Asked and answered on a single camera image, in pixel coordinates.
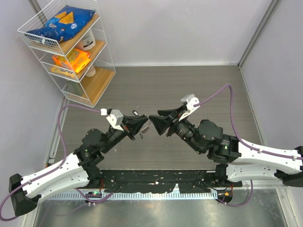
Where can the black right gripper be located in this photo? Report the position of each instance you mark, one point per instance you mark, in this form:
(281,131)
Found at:
(162,123)

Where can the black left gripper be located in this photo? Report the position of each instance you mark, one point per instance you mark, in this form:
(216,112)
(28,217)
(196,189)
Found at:
(132,125)

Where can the bunch of silver keys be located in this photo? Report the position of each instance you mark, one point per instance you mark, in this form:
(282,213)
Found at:
(144,130)

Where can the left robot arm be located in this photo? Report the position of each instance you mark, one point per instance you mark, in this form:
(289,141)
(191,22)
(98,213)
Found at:
(78,169)

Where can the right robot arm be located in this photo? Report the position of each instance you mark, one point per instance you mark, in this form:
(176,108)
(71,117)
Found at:
(237,160)

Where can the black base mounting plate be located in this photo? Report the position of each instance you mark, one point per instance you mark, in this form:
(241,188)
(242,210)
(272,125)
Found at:
(159,181)

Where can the white paper cup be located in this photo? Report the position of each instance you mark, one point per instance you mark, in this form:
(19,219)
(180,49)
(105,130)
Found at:
(91,72)

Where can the orange snack box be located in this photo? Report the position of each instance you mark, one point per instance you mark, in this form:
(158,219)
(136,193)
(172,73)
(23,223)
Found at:
(75,60)

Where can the white jar with label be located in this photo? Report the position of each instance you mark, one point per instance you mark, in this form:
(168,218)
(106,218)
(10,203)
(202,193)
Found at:
(87,42)

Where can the yellow blue snack box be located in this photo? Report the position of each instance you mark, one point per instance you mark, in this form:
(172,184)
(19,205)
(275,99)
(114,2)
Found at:
(62,71)

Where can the blue chips bag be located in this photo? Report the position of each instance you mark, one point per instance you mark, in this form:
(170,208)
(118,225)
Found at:
(64,25)

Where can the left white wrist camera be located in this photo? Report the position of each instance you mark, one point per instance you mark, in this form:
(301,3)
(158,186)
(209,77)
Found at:
(115,119)

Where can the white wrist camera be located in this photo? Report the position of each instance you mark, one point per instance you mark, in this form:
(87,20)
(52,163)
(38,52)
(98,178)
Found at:
(115,119)
(190,102)

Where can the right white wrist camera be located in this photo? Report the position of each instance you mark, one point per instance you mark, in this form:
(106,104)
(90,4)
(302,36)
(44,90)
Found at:
(190,102)

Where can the white slotted cable duct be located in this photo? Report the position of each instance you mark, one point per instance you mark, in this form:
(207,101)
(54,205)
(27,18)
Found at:
(174,195)

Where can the white wire shelf rack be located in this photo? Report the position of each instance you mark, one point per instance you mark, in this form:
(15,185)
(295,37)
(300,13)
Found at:
(80,89)

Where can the aluminium corner frame post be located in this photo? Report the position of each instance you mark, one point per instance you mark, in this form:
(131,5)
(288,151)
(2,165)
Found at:
(261,26)

